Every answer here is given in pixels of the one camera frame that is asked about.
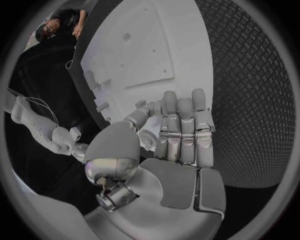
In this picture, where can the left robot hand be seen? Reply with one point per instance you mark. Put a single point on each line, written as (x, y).
(178, 183)

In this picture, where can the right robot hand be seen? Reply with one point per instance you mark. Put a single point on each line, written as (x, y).
(80, 151)

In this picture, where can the short cylinder part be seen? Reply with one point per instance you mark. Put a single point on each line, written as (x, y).
(148, 138)

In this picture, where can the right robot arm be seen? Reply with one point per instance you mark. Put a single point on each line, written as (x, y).
(39, 125)

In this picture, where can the white task board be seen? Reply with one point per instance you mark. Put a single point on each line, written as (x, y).
(140, 56)

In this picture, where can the person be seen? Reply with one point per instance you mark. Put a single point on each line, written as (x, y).
(58, 23)

